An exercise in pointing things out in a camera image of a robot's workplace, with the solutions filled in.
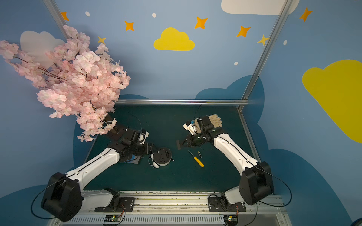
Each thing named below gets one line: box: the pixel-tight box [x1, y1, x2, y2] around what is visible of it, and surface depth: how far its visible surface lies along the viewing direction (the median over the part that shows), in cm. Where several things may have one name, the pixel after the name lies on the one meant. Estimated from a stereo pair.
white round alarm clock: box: [148, 147, 175, 169], surface depth 90 cm
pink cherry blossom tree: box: [0, 24, 132, 143], surface depth 65 cm
